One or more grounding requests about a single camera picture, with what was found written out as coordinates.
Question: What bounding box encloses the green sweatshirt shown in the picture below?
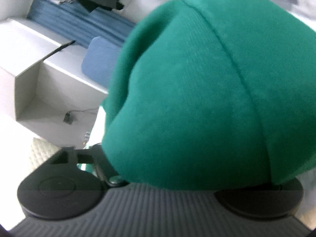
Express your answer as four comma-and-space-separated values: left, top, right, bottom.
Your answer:
102, 0, 315, 190

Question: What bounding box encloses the black power adapter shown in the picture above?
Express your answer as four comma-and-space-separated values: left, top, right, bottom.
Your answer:
63, 112, 73, 125

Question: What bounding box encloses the white open shelf unit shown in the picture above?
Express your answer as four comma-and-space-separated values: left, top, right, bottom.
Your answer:
1, 18, 107, 148

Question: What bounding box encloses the blue pleated curtain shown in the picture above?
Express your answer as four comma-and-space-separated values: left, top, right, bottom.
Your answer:
27, 0, 135, 48

